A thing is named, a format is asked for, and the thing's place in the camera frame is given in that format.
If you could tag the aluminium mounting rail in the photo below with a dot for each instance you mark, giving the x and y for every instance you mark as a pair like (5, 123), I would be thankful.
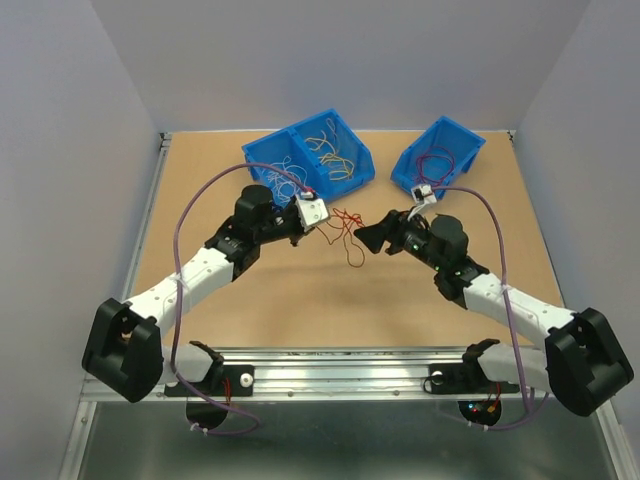
(333, 374)

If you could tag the small blue bin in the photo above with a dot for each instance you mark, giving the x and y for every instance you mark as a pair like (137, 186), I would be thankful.
(438, 156)

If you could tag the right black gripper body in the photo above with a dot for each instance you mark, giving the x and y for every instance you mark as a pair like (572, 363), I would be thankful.
(410, 238)

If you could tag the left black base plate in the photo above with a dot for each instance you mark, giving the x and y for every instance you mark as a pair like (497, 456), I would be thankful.
(231, 380)

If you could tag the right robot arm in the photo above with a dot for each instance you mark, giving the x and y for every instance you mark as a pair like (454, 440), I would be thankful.
(575, 356)

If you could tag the left aluminium side rail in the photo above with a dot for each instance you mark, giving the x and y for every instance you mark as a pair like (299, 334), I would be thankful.
(82, 424)

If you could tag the right aluminium side rail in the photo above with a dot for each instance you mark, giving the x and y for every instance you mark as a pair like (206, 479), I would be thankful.
(584, 192)

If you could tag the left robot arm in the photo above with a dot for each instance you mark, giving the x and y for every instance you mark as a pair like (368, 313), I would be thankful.
(124, 349)

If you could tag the large divided blue bin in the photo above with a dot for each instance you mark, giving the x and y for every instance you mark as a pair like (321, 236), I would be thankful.
(321, 152)

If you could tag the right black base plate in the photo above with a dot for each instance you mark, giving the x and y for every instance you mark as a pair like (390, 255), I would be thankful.
(461, 378)

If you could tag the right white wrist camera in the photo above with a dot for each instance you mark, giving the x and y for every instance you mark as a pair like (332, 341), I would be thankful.
(424, 199)

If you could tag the aluminium side rail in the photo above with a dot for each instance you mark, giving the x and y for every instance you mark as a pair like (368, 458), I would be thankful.
(82, 424)
(584, 192)

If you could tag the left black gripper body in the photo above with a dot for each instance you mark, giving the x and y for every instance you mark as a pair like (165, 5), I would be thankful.
(283, 225)

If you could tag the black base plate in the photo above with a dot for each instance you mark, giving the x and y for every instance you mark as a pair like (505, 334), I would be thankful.
(461, 378)
(231, 380)

